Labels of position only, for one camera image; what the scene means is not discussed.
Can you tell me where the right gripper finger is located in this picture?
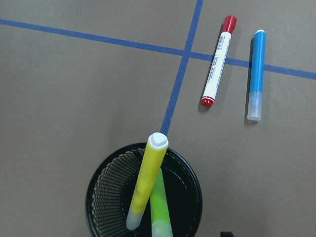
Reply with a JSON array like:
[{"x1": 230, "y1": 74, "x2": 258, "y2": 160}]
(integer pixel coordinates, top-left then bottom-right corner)
[{"x1": 220, "y1": 232, "x2": 234, "y2": 237}]

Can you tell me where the green highlighter pen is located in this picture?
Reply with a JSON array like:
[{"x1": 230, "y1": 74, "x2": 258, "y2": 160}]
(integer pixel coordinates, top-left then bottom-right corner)
[{"x1": 150, "y1": 169, "x2": 173, "y2": 237}]

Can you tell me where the blue highlighter pen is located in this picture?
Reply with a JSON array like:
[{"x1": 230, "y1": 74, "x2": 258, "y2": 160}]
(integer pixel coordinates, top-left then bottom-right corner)
[{"x1": 247, "y1": 29, "x2": 266, "y2": 121}]

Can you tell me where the red white marker pen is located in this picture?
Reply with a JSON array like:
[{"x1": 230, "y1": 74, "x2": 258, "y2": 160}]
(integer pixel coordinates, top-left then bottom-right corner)
[{"x1": 201, "y1": 15, "x2": 237, "y2": 108}]

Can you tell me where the yellow highlighter pen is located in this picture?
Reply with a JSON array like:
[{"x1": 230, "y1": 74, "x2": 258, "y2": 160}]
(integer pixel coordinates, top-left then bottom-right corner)
[{"x1": 126, "y1": 132, "x2": 168, "y2": 231}]

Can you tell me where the black mesh pen cup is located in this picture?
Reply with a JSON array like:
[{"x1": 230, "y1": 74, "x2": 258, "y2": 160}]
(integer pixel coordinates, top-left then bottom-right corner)
[{"x1": 85, "y1": 143, "x2": 202, "y2": 237}]

